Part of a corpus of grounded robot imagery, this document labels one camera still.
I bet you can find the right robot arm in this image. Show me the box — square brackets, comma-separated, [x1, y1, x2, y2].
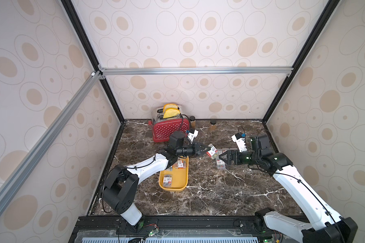
[219, 133, 358, 243]

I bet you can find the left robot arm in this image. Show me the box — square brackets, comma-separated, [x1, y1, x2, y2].
[101, 131, 210, 228]

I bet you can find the yellow storage tray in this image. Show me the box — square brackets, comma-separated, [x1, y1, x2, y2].
[159, 157, 189, 192]

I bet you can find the red toaster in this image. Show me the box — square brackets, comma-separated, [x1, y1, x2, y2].
[149, 106, 191, 143]

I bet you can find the right spice jar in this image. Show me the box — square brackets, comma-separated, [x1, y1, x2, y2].
[209, 119, 217, 132]

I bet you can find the spice jar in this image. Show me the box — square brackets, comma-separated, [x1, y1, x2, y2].
[189, 115, 196, 129]
[209, 119, 217, 132]

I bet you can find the left spice jar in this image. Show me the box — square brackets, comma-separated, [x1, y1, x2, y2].
[189, 115, 196, 129]

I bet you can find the yellow toast slice front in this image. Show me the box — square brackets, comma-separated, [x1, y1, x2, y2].
[163, 108, 180, 119]

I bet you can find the yellow toast slice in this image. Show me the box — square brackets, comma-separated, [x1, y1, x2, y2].
[163, 103, 179, 112]
[163, 108, 180, 119]

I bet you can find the yellow toast slice rear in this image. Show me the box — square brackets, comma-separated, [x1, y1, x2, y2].
[163, 103, 179, 112]

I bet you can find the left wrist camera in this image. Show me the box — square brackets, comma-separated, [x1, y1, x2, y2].
[187, 128, 198, 144]

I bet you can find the horizontal aluminium rail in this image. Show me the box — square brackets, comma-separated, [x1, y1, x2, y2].
[101, 66, 293, 76]

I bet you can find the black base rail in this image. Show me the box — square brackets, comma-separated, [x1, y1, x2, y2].
[69, 216, 296, 243]

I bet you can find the left aluminium rail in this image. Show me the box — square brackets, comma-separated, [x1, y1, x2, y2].
[0, 71, 101, 217]

